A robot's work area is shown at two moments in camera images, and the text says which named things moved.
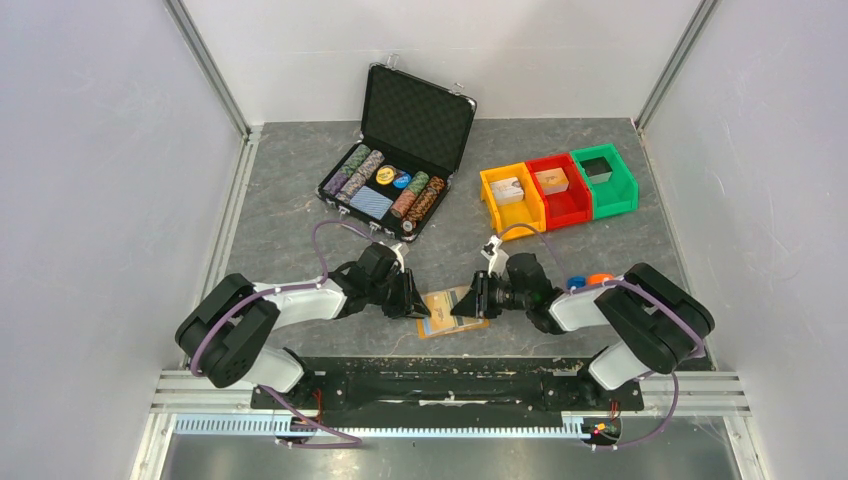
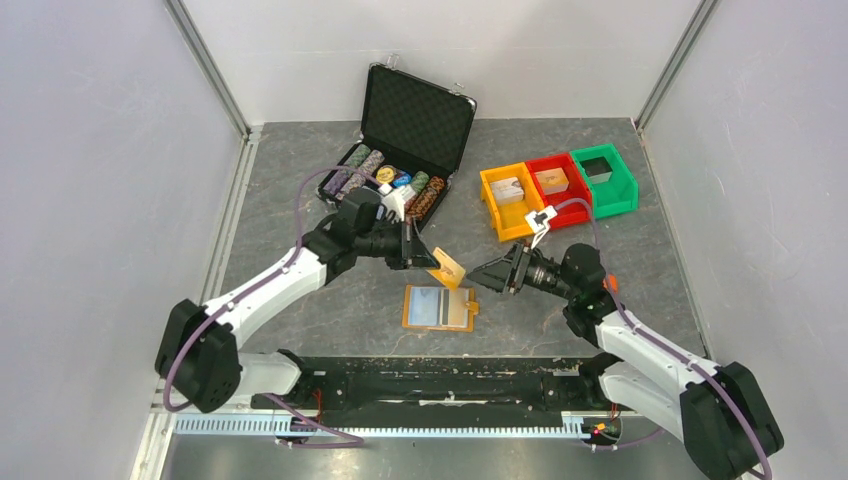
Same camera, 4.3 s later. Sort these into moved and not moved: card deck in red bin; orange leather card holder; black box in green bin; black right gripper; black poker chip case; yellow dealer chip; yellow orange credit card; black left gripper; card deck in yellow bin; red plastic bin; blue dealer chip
Moved: black right gripper; black left gripper; orange leather card holder; yellow orange credit card
Not moved: card deck in red bin; black poker chip case; blue dealer chip; red plastic bin; yellow dealer chip; card deck in yellow bin; black box in green bin
